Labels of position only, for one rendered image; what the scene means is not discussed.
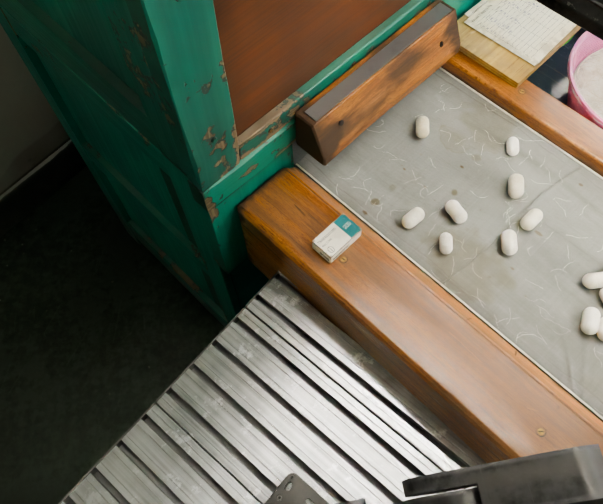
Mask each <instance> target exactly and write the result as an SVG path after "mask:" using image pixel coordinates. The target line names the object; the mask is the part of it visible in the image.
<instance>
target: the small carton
mask: <svg viewBox="0 0 603 504"><path fill-rule="evenodd" d="M361 231H362V228H360V227H359V226H358V225H357V224H356V223H354V222H353V221H352V220H351V219H350V218H348V217H347V216H346V215H345V214H344V213H343V214H341V215H340V216H339V217H338V218H337V219H336V220H335V221H334V222H333V223H331V224H330V225H329V226H328V227H327V228H326V229H325V230H324V231H323V232H321V233H320V234H319V235H318V236H317V237H316V238H315V239H314V240H313V241H312V248H313V249H314V250H315V251H317V252H318V253H319V254H320V255H321V256H322V257H323V258H324V259H326V260H327V261H328V262H329V263H330V264H331V263H332V262H333V261H334V260H335V259H336V258H337V257H338V256H340V255H341V254H342V253H343V252H344V251H345V250H346V249H347V248H348V247H349V246H350V245H351V244H352V243H353V242H355V241H356V240H357V239H358V238H359V237H360V236H361Z"/></svg>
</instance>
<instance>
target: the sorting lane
mask: <svg viewBox="0 0 603 504"><path fill-rule="evenodd" d="M420 116H426V117H427V118H428V119H429V135H428V136H427V137H425V138H419V137H418V136H417V135H416V119H417V118H418V117H420ZM510 137H516V138H517V139H518V140H519V153H518V154H517V155H515V156H510V155H509V154H508V153H507V146H506V142H507V140H508V138H510ZM295 167H297V168H298V169H300V170H301V171H302V172H303V173H304V174H306V175H307V176H308V177H309V178H310V179H312V180H313V181H314V182H315V183H316V184H318V185H319V186H320V187H321V188H322V189H324V190H325V191H326V192H327V193H328V194H330V195H331V196H332V197H333V198H334V199H336V200H337V201H338V202H339V203H340V204H342V205H343V206H344V207H345V208H346V209H348V210H349V211H350V212H351V213H352V214H354V215H355V216H356V217H357V218H358V219H360V220H361V221H362V222H363V223H364V224H366V225H367V226H368V227H369V228H370V229H372V230H373V231H374V232H375V233H376V234H378V235H379V236H380V237H381V238H382V239H384V240H385V241H386V242H387V243H388V244H390V245H391V246H392V247H393V248H394V249H396V250H397V251H398V252H399V253H400V254H402V255H403V256H404V257H405V258H406V259H408V260H409V261H410V262H411V263H412V264H414V265H415V266H416V267H417V268H418V269H420V270H421V271H422V272H423V273H424V274H426V275H427V276H428V277H429V278H430V279H432V280H433V281H434V282H435V283H436V284H438V285H439V286H440V287H441V288H442V289H444V290H445V291H446V292H447V293H448V294H450V295H451V296H452V297H453V298H454V299H456V300H457V301H458V302H459V303H460V304H462V305H463V306H464V307H465V308H466V309H468V310H469V311H470V312H471V313H472V314H474V315H475V316H476V317H477V318H478V319H480V320H481V321H482V322H483V323H484V324H486V325H487V326H488V327H489V328H490V329H492V330H493V331H494V332H495V333H496V334H498V335H499V336H500V337H501V338H502V339H504V340H505V341H506V342H507V343H508V344H510V345H511V346H512V347H513V348H514V349H516V350H517V351H518V352H519V353H520V354H522V355H523V356H524V357H525V358H526V359H528V360H529V361H530V362H531V363H532V364H534V365H535V366H536V367H537V368H538V369H540V370H541V371H542V372H543V373H544V374H546V375H547V376H548V377H549V378H550V379H552V380H553V381H554V382H555V383H556V384H558V385H559V386H560V387H561V388H562V389H564V390H565V391H566V392H567V393H568V394H570V395H571V396H572V397H573V398H574V399H576V400H577V401H578V402H579V403H580V404H582V405H583V406H584V407H585V408H586V409H588V410H589V411H590V412H591V413H592V414H594V415H595V416H596V417H597V418H598V419H600V420H601V421H602V422H603V341H601V340H600V339H599V338H598V336H597V333H596V334H593V335H587V334H585V333H583V331H582V330H581V327H580V325H581V319H582V313H583V311H584V310H585V309H586V308H588V307H595V308H597V309H598V310H599V312H600V314H601V317H600V319H601V318H602V317H603V302H602V300H601V298H600V296H599V292H600V290H601V289H602V288H596V289H588V288H586V287H585V286H584V285H583V283H582V278H583V276H584V275H586V274H587V273H596V272H603V177H602V176H600V175H599V174H597V173H596V172H595V171H593V170H592V169H590V168H589V167H587V166H586V165H584V164H583V163H581V162H580V161H578V160H577V159H575V158H574V157H572V156H571V155H570V154H568V153H567V152H565V151H564V150H562V149H561V148H559V147H558V146H556V145H555V144H553V143H552V142H550V141H549V140H547V139H546V138H544V137H543V136H542V135H540V134H539V133H537V132H536V131H534V130H533V129H531V128H530V127H528V126H527V125H525V124H524V123H522V122H521V121H519V120H518V119H517V118H515V117H514V116H512V115H511V114H509V113H508V112H506V111H505V110H503V109H502V108H500V107H499V106H497V105H496V104H494V103H493V102H492V101H490V100H489V99H487V98H486V97H484V96H483V95H481V94H480V93H478V92H477V91H475V90H474V89H472V88H471V87H469V86H468V85H466V84H465V83H464V82H462V81H461V80H459V79H458V78H456V77H455V76H453V75H452V74H450V73H449V72H447V71H446V70H444V69H443V68H441V67H440V68H439V69H438V70H437V71H435V72H434V73H433V74H432V75H431V76H430V77H428V78H427V79H426V80H425V81H424V82H422V83H421V84H420V85H419V86H418V87H416V88H415V89H414V90H413V91H412V92H410V93H409V94H408V95H407V96H406V97H404V98H403V99H402V100H401V101H399V102H398V103H397V104H396V105H394V106H393V107H392V108H390V109H389V110H388V111H387V112H386V113H385V114H384V115H382V116H381V117H380V118H379V119H378V120H376V121H375V122H374V123H373V124H372V125H371V126H369V127H368V128H367V129H366V130H365V131H364V132H362V133H361V134H360V135H359V136H358V137H357V138H356V139H355V140H354V141H352V142H351V143H350V144H349V145H348V146H347V147H346V148H344V149H343V150H342V151H341V152H340V153H339V154H338V155H337V156H336V157H335V158H333V159H332V160H331V161H330V162H329V163H328V164H327V165H326V166H324V165H322V164H321V163H319V162H318V161H317V160H316V159H314V158H313V157H312V156H311V155H309V154H307V155H306V156H305V157H304V158H303V159H301V160H300V161H299V162H298V163H296V165H295ZM513 174H520V175H522V176H523V178H524V193H523V195H522V196H521V197H520V198H518V199H514V198H511V197H510V196H509V195H508V179H509V177H510V176H511V175H513ZM449 200H456V201H458V202H459V204H460V205H461V207H462V208H463V209H464V210H465V211H466V212H467V220H466V221H465V222H464V223H461V224H458V223H456V222H454V221H453V219H452V218H451V216H450V215H449V214H448V213H447V212H446V210H445V205H446V203H447V202H448V201H449ZM415 207H419V208H422V209H423V211H424V213H425V216H424V219H423V220H422V221H420V222H419V223H418V224H417V225H416V226H414V227H413V228H410V229H409V228H405V227H404V226H403V225H402V218H403V216H404V215H406V214H407V213H408V212H409V211H410V210H412V209H413V208H415ZM534 208H536V209H539V210H541V211H542V213H543V218H542V220H541V221H540V222H539V223H538V224H537V225H536V226H535V227H534V228H533V229H532V230H524V229H523V228H522V227H521V225H520V221H521V219H522V218H523V217H524V216H525V215H526V214H527V213H528V212H529V211H530V210H531V209H534ZM508 229H510V230H513V231H514V232H515V233H516V235H517V245H518V250H517V252H516V253H515V254H513V255H506V254H504V253H503V252H502V249H501V234H502V232H503V231H505V230H508ZM445 232H447V233H449V234H451V236H452V239H453V250H452V252H451V253H450V254H442V253H441V252H440V250H439V237H440V235H441V234H442V233H445Z"/></svg>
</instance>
